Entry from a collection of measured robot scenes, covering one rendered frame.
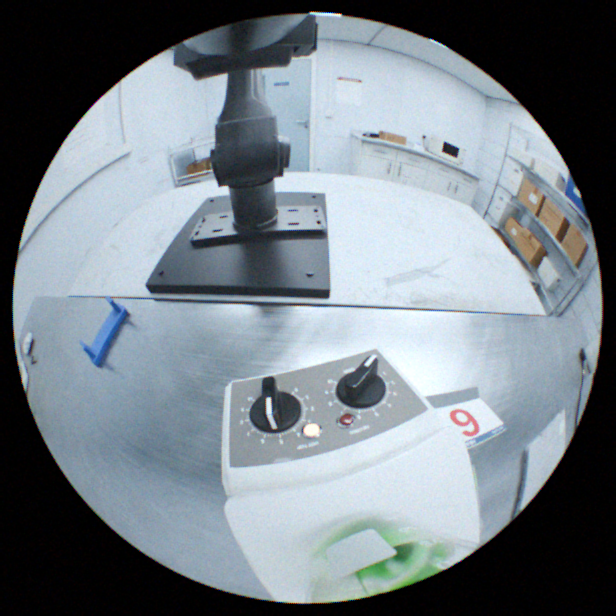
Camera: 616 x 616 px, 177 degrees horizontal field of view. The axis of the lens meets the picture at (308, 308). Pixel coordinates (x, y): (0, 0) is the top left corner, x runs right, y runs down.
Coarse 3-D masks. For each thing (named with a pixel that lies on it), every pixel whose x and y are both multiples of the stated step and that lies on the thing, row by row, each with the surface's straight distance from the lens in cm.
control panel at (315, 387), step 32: (256, 384) 15; (288, 384) 15; (320, 384) 14; (320, 416) 13; (352, 416) 13; (384, 416) 13; (416, 416) 13; (256, 448) 12; (288, 448) 12; (320, 448) 11
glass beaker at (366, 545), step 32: (352, 512) 10; (384, 512) 10; (320, 544) 9; (352, 544) 7; (384, 544) 7; (416, 544) 6; (448, 544) 6; (480, 544) 7; (320, 576) 7; (352, 576) 6; (384, 576) 6; (416, 576) 5
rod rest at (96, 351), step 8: (112, 304) 32; (120, 304) 34; (112, 312) 35; (120, 312) 33; (112, 320) 34; (120, 320) 33; (104, 328) 34; (112, 328) 33; (96, 336) 35; (104, 336) 33; (112, 336) 33; (80, 344) 34; (96, 344) 34; (104, 344) 33; (88, 352) 33; (96, 352) 34; (104, 352) 33; (96, 360) 33
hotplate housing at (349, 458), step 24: (408, 384) 15; (432, 408) 14; (384, 432) 12; (408, 432) 12; (312, 456) 11; (336, 456) 11; (360, 456) 11; (384, 456) 12; (240, 480) 12; (264, 480) 11; (288, 480) 11; (312, 480) 11
